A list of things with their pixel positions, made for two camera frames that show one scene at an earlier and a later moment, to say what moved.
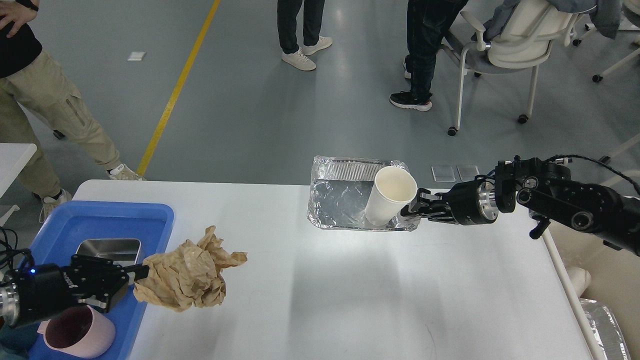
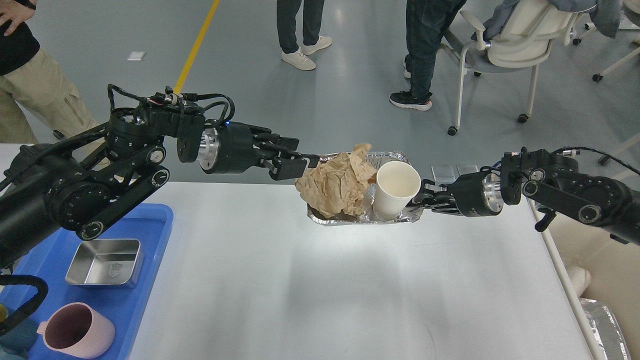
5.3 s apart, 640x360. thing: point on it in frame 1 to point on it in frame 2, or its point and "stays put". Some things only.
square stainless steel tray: x=123 y=252 stays put
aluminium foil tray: x=394 y=188 to x=367 y=215
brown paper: x=189 y=275 to x=336 y=186
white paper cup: x=393 y=188 stays put
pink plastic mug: x=78 y=332 stays put
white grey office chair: x=523 y=33 stays put
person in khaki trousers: x=27 y=76 stays put
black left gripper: x=45 y=288 to x=230 y=148
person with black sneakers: x=428 y=21 stays put
